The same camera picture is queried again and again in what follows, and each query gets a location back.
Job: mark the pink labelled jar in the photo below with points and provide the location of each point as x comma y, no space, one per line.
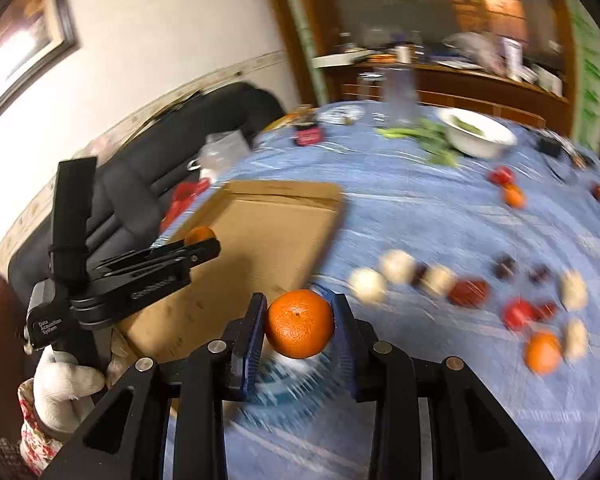
307,130

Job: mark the white puffed cake three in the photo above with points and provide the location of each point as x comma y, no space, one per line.
438,281

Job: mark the wooden sideboard cabinet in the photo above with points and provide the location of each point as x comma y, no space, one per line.
444,85

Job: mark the red plastic bag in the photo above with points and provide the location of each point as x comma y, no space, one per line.
183,196

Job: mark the white puffed cake five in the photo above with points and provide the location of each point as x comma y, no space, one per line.
575,340

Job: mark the clear plastic bag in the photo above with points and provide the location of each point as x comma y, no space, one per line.
221,152

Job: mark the far red date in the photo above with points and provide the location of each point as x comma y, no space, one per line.
595,191

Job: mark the small dark date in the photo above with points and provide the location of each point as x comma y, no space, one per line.
420,271

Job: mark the white bowl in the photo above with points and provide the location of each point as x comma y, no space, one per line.
474,134

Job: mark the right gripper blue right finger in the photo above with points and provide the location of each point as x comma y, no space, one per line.
354,341

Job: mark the cardboard tray box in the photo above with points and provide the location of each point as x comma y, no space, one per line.
273,234

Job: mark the black power adapter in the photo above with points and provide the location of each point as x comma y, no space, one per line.
550,146

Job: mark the green leafy vegetable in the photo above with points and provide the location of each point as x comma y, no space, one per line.
430,137

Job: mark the dark red date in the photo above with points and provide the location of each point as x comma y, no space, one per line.
539,274

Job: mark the dark plum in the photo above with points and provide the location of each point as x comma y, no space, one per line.
505,268

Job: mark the left white gloved hand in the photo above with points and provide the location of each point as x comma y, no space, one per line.
63,390

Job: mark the framed picture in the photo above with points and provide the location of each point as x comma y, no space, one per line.
35,35

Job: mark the white carton box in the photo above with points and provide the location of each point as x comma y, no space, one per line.
513,58

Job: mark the far red tomato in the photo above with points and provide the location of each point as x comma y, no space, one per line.
502,176

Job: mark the blue plaid tablecloth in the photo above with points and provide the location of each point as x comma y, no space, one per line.
454,216

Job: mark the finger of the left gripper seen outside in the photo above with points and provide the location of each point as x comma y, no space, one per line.
145,259

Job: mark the red tomato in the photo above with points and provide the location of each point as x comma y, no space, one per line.
502,176
517,313

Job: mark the near red tomato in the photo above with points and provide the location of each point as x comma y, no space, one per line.
517,313

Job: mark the white puffed cake four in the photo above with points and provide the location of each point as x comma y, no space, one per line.
573,291

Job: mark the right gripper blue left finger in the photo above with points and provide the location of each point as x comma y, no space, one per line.
245,337

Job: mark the white puffed cake two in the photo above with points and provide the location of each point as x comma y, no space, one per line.
397,267

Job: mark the large red date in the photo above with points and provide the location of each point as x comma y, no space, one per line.
470,293

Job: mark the black sofa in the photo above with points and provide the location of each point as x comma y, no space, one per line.
133,190

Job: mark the small orange tangerine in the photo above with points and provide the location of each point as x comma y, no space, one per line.
198,235

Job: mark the white puffed cake one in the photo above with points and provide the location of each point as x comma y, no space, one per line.
367,285

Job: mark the red date near tomato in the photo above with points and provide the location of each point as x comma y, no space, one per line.
545,311

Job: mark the white plastic bag on cabinet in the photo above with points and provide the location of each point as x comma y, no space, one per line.
479,48

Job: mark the clear plastic pitcher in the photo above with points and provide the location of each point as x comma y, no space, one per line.
389,97

